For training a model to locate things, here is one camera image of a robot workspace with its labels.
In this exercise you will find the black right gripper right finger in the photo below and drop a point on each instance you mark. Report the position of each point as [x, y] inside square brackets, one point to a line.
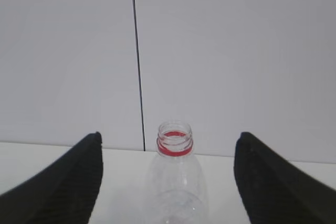
[274, 191]

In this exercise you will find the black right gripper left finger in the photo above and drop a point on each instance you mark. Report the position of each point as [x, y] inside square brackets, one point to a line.
[64, 192]

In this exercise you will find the clear water bottle red label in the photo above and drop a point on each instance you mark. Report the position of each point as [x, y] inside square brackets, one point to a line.
[175, 188]

